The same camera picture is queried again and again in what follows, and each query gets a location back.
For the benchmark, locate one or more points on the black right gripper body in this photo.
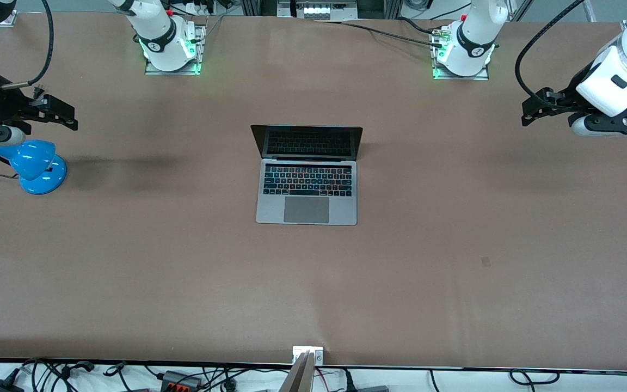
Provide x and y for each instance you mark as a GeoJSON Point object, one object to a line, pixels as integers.
{"type": "Point", "coordinates": [4, 105]}

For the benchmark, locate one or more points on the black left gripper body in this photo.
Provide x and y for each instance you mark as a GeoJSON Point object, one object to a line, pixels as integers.
{"type": "Point", "coordinates": [570, 96]}

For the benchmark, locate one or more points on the grey silver laptop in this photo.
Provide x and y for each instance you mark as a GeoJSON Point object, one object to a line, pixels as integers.
{"type": "Point", "coordinates": [306, 209]}

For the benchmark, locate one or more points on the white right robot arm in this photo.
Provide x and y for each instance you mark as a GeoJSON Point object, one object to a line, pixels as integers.
{"type": "Point", "coordinates": [161, 32]}

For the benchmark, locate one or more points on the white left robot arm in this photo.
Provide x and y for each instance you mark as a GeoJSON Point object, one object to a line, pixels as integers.
{"type": "Point", "coordinates": [626, 71]}

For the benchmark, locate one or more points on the blue desk lamp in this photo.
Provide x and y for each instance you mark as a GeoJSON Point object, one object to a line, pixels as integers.
{"type": "Point", "coordinates": [36, 169]}

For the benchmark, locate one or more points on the white power strip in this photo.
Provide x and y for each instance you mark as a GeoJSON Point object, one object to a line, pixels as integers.
{"type": "Point", "coordinates": [319, 10]}

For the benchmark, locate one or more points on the black orange power adapter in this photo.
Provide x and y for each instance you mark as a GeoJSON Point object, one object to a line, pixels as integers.
{"type": "Point", "coordinates": [180, 379]}

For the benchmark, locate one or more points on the black plug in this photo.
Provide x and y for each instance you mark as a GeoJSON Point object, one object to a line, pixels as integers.
{"type": "Point", "coordinates": [349, 384]}

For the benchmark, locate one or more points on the grey aluminium bar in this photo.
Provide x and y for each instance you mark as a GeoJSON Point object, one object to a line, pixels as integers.
{"type": "Point", "coordinates": [298, 378]}

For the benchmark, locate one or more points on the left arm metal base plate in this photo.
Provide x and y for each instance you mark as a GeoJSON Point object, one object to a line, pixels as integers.
{"type": "Point", "coordinates": [482, 75]}

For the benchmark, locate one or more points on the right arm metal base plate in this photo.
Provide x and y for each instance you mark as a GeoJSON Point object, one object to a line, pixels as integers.
{"type": "Point", "coordinates": [196, 49]}

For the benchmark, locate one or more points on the white table edge bracket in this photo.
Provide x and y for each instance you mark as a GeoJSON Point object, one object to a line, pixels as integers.
{"type": "Point", "coordinates": [298, 351]}

